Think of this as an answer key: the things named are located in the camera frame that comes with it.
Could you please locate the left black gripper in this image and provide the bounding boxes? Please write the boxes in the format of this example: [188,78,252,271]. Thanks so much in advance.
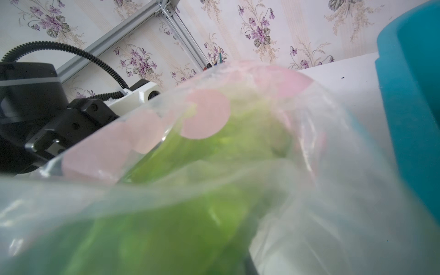
[25,99,118,162]

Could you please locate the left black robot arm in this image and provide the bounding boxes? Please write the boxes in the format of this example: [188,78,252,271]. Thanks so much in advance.
[1,41,128,174]

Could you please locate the zip-top bag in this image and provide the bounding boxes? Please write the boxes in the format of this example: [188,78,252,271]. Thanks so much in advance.
[1,61,440,275]

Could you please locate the chinese cabbage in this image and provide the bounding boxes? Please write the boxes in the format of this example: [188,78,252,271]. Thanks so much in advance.
[1,100,293,275]

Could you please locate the teal plastic basket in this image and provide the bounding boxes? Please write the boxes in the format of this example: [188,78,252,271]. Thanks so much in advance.
[375,1,440,219]

